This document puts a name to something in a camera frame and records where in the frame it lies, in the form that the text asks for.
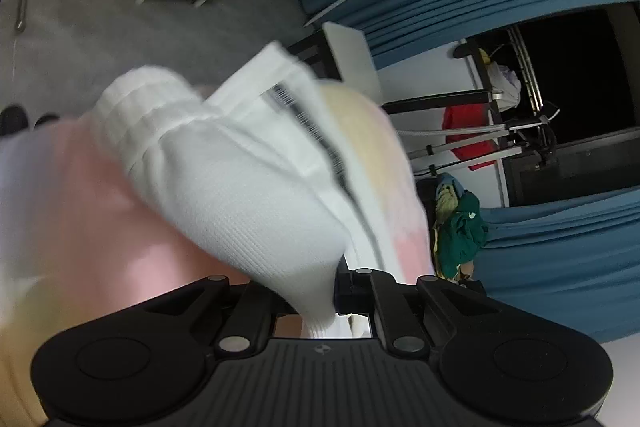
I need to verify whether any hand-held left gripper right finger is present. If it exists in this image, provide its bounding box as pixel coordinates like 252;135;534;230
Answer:
332;257;507;354

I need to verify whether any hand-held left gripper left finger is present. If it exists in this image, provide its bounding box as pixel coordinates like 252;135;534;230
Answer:
131;274;301;354

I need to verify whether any pastel white pink yellow garment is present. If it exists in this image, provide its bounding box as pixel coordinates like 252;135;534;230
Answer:
0;41;435;427

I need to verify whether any black clothes rack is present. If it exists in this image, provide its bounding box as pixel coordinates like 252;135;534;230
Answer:
382;38;507;118

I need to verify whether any green garment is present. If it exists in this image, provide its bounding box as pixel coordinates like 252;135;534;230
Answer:
440;191;489;279

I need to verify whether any red garment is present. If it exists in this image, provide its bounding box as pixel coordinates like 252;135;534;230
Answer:
442;103;502;170

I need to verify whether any white panel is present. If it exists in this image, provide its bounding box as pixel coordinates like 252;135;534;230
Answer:
322;22;386;106

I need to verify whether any black cabinet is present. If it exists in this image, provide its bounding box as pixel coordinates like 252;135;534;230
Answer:
502;127;640;208

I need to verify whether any white hanging garment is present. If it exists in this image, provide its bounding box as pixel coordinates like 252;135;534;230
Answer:
487;62;524;108

